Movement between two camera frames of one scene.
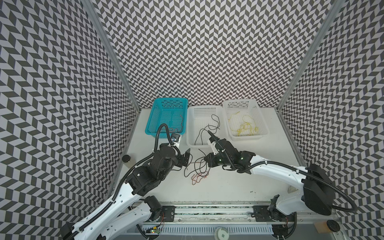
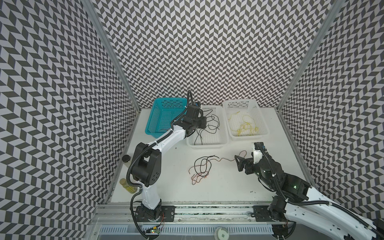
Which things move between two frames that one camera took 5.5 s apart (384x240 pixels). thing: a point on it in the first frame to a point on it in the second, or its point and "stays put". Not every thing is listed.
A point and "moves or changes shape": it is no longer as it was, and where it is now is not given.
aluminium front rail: x=232 y=213 stays put
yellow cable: x=248 y=128 stays put
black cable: x=203 y=128 stays put
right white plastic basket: x=245 y=119 stays put
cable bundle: x=199 y=169 moves or changes shape
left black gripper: x=181 y=162 to x=202 y=122
